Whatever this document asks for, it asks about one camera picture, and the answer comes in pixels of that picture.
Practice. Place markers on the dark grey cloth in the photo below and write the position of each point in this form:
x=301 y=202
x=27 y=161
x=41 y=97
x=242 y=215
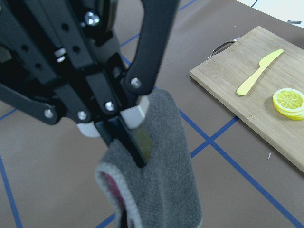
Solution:
x=162 y=194

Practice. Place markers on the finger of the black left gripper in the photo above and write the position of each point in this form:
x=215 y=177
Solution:
x=122 y=113
x=49 y=112

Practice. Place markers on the bamboo cutting board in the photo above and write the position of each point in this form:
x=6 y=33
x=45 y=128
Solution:
x=224 y=72

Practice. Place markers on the yellow lemon slices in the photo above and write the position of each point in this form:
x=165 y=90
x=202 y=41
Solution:
x=290 y=103

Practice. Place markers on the yellow plastic knife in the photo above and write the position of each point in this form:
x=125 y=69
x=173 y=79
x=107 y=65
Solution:
x=263 y=64

